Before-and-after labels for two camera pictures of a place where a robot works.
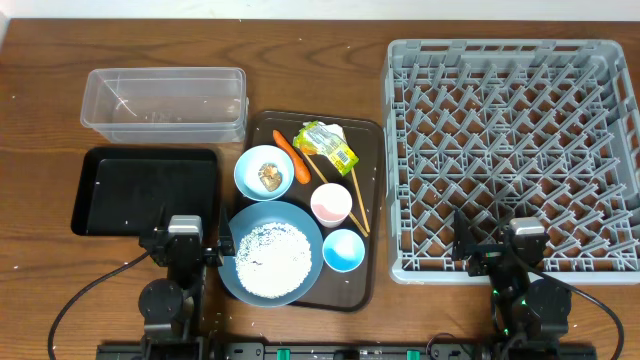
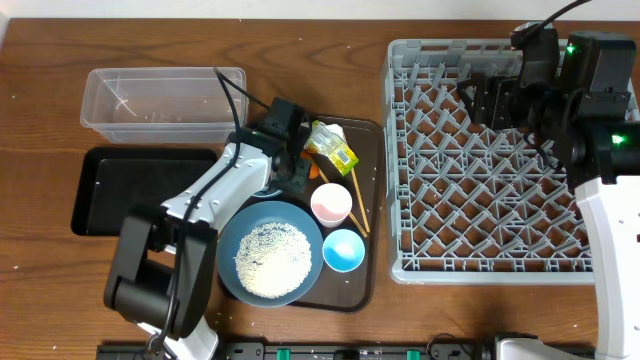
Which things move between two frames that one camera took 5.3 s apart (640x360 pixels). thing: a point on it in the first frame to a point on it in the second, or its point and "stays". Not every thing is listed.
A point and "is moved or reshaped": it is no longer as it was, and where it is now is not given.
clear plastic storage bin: [167, 105] stays
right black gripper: [466, 246] to [495, 96]
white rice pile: [274, 260] stays
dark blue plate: [273, 212] is moved or reshaped
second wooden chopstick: [351, 214] stays
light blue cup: [343, 250] stays
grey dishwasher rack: [546, 131] stays
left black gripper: [156, 241] to [300, 184]
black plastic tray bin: [120, 191] stays
